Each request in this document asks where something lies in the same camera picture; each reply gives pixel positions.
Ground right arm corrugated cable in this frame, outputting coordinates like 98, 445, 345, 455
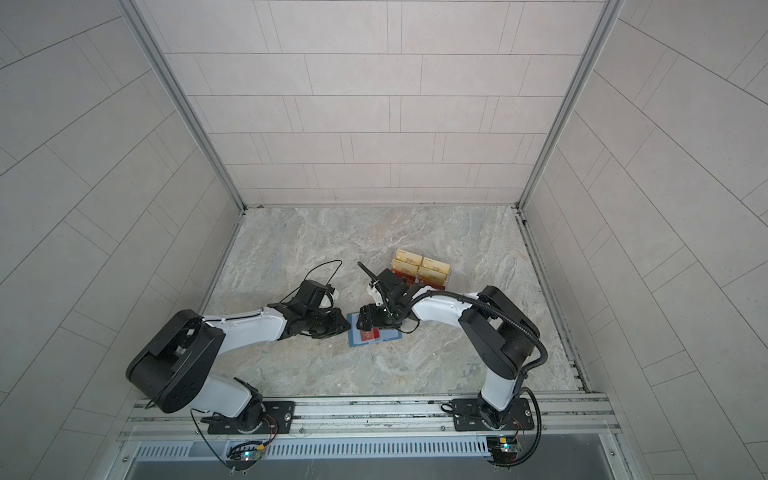
358, 261, 549, 466

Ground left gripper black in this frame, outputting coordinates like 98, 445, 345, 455
304, 308, 353, 339

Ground red cards stack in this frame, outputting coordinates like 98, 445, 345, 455
392, 270, 416, 285
423, 280, 445, 290

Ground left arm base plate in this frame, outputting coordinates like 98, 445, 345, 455
201, 401, 296, 435

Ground left camera black cable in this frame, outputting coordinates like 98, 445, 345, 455
278, 259, 344, 304

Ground aluminium mounting rail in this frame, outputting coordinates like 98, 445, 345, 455
117, 392, 621, 441

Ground clear acrylic card stand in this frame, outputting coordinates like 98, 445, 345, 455
390, 249, 451, 290

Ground gold cards left stack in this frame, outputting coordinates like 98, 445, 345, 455
391, 249, 423, 277

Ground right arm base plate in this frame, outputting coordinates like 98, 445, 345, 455
441, 397, 535, 432

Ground gold cards stack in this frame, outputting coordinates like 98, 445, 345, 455
391, 249, 423, 277
418, 257, 450, 285

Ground gold cards right stack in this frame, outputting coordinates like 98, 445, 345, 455
418, 257, 450, 285

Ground right green circuit board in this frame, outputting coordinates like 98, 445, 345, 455
486, 437, 520, 466

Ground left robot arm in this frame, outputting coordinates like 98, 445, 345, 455
125, 280, 351, 434

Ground green circuit board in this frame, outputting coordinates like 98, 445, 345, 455
486, 437, 520, 466
226, 441, 266, 471

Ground left green circuit board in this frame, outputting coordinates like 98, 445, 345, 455
226, 441, 266, 471

